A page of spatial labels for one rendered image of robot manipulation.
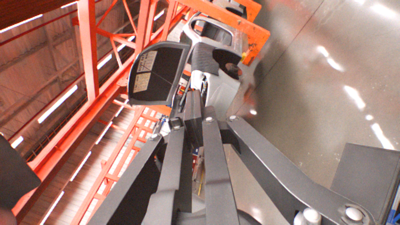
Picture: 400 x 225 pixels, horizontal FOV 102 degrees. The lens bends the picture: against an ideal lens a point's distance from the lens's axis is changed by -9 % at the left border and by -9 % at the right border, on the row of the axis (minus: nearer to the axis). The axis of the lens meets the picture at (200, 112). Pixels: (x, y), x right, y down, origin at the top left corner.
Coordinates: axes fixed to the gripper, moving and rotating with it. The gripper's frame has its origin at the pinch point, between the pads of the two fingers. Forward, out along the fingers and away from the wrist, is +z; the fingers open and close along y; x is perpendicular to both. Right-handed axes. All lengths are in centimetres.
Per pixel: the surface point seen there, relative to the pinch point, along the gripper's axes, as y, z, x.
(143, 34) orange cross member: -98, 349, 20
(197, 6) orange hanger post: 14, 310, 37
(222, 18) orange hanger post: 50, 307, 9
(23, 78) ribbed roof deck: -707, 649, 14
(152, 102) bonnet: -129, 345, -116
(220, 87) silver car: 17, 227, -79
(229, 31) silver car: 74, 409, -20
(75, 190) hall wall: -750, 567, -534
